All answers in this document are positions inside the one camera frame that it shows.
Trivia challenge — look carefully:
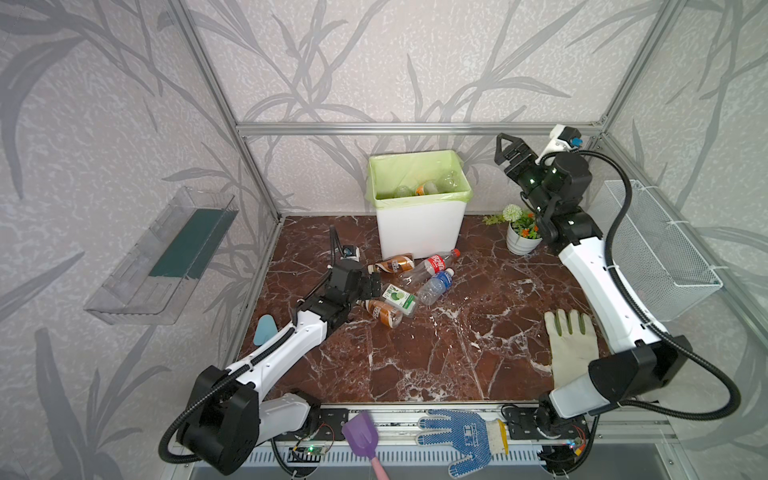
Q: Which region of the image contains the brown gold coffee bottle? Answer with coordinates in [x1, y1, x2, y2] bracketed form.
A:
[367, 255, 415, 274]

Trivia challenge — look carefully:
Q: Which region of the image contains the clear unlabelled plastic bottle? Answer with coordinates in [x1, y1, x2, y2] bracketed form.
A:
[435, 171, 459, 193]

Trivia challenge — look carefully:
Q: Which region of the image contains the lime label tea bottle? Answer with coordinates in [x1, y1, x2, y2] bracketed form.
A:
[382, 284, 418, 317]

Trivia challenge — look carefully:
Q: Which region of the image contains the red label cola bottle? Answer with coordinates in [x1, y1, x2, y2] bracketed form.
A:
[401, 248, 461, 286]

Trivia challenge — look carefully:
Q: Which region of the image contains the blue label Pocari bottle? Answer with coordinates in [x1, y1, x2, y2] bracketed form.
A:
[417, 268, 455, 306]

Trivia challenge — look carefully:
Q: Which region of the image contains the green Sprite bottle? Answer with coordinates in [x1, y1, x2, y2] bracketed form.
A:
[393, 185, 415, 198]

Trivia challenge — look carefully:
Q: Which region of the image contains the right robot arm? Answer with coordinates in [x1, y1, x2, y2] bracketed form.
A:
[494, 127, 742, 438]

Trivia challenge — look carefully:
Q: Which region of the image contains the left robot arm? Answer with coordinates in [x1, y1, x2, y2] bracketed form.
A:
[158, 227, 381, 475]

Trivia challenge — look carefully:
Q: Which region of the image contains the green bin liner bag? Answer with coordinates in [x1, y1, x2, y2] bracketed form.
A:
[366, 150, 474, 210]

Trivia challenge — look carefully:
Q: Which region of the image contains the white pot flower plant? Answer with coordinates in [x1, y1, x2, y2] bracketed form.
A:
[483, 204, 542, 255]

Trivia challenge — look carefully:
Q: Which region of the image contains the teal plastic spatula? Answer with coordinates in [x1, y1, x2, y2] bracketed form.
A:
[253, 314, 278, 347]

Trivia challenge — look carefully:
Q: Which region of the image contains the purple plastic scoop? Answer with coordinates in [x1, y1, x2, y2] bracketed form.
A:
[342, 411, 389, 480]

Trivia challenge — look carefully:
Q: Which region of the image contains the cream rubber glove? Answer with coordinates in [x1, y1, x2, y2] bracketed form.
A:
[544, 309, 599, 388]

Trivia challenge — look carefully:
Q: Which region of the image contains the green circuit board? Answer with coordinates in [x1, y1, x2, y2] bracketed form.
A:
[289, 443, 334, 463]

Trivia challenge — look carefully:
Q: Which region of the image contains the blue dotted work glove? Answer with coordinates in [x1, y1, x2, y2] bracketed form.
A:
[416, 409, 509, 479]

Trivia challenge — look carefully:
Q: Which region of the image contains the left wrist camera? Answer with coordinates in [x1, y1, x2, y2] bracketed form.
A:
[341, 245, 361, 262]

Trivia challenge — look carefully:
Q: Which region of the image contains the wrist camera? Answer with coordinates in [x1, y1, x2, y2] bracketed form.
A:
[535, 124, 583, 165]
[341, 245, 361, 262]

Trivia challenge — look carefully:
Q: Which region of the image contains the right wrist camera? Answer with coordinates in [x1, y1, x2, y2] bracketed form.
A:
[535, 124, 583, 165]

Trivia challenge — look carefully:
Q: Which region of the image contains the white wire mesh basket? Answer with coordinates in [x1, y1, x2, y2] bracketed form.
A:
[612, 180, 722, 322]

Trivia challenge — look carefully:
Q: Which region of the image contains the clear acrylic wall shelf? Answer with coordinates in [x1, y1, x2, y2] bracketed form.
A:
[84, 187, 239, 326]

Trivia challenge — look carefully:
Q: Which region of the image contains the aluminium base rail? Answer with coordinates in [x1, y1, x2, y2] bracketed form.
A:
[309, 402, 679, 446]

